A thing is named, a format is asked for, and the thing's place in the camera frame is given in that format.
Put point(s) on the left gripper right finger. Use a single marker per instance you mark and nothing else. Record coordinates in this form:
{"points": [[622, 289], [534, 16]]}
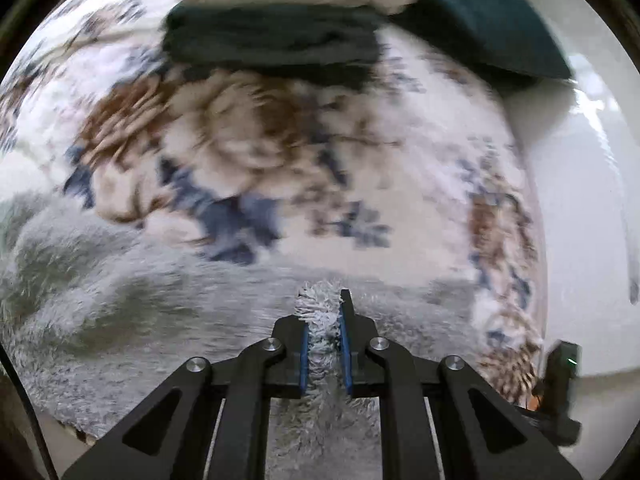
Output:
{"points": [[441, 420]]}

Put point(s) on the dark teal pillow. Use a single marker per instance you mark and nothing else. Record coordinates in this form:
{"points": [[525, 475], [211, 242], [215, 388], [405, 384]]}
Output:
{"points": [[504, 41]]}

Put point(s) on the grey fluffy pants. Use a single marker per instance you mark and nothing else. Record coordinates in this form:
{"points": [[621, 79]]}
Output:
{"points": [[94, 316]]}

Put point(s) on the floral bed quilt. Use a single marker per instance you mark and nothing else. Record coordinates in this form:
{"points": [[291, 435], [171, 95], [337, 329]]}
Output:
{"points": [[412, 179]]}

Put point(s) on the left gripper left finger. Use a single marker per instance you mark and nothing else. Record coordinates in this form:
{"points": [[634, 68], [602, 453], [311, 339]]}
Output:
{"points": [[206, 420]]}

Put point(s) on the white bed headboard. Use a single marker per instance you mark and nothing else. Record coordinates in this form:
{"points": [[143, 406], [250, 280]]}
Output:
{"points": [[580, 141]]}

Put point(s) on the folded dark grey garment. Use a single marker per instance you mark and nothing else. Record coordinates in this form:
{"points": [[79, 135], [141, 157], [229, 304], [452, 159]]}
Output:
{"points": [[324, 45]]}

